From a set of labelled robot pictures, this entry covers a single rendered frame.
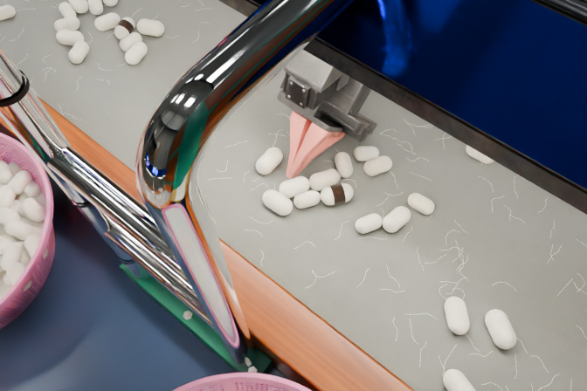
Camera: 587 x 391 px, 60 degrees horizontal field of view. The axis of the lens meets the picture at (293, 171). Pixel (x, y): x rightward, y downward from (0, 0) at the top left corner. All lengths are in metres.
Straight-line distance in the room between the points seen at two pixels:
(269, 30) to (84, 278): 0.51
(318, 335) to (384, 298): 0.09
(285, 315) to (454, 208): 0.23
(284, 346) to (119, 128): 0.34
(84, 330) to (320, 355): 0.28
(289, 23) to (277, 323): 0.36
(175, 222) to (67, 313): 0.45
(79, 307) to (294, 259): 0.26
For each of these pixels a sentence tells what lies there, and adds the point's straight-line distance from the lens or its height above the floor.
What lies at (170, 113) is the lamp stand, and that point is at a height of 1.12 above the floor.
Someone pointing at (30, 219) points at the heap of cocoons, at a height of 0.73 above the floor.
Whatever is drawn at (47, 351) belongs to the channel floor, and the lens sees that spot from 0.65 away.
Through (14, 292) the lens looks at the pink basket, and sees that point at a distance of 0.58.
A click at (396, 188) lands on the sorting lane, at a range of 0.60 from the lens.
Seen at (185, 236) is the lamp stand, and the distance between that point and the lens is 0.22.
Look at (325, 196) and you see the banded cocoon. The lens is 0.56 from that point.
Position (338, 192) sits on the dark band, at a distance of 0.56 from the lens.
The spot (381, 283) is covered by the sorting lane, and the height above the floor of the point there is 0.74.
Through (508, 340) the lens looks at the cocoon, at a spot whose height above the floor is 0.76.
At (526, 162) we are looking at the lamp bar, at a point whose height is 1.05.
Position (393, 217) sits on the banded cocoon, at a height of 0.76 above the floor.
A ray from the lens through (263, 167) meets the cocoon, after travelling 0.58.
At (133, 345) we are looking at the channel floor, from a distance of 0.62.
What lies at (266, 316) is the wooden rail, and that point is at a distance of 0.51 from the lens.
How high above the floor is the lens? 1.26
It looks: 60 degrees down
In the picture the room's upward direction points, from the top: straight up
